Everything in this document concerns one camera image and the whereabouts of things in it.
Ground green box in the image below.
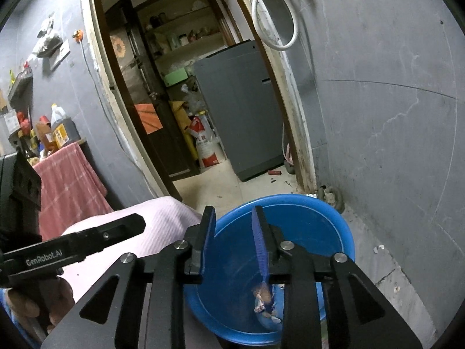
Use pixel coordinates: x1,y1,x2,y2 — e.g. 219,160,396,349
163,70,189,87

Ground grey washing machine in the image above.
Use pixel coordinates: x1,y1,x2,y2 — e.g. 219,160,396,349
193,39,287,182

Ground sunflower sticker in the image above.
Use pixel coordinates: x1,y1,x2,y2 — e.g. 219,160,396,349
110,35,128,59

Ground wooden shelf with jars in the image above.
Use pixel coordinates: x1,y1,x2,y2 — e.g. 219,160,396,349
143,3,226,59

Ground brown door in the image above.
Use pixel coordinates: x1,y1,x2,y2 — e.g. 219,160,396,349
105,0,200,180

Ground grey pipe fitting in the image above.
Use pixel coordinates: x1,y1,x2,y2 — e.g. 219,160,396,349
316,185,344,211

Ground orange paper sheet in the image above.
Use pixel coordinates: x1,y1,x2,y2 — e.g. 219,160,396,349
134,104,162,135

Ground hanging plastic bags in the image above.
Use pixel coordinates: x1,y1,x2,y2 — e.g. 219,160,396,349
32,16,63,58

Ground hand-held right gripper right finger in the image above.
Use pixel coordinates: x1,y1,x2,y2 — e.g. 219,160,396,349
251,205,424,349

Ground red checked cloth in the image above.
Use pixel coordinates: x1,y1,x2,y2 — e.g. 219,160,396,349
33,142,115,241

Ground dark sauce bottle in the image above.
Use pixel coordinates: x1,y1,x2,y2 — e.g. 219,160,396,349
18,136,39,164

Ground clear plastic bag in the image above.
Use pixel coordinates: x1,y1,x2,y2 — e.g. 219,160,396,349
182,83,204,113

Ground person's left hand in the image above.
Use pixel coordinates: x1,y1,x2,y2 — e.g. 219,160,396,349
5,275,76,330

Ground large oil bottle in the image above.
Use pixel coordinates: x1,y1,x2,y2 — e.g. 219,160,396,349
50,104,81,146

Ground wall switch plate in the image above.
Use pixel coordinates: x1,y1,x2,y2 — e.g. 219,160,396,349
49,39,71,71

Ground yellow cardboard box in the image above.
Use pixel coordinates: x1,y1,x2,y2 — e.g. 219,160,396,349
169,100,193,133

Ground white hose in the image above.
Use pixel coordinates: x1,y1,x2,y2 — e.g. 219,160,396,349
251,0,299,49

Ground blue plastic basin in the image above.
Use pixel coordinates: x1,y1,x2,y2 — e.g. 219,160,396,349
183,194,355,347

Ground white red sack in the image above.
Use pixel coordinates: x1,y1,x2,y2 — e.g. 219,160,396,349
189,114,228,168

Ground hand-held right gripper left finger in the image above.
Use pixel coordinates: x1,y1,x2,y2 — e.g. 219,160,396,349
40,205,217,349

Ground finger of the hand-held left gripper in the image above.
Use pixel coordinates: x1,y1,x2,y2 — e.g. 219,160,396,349
71,213,146,262

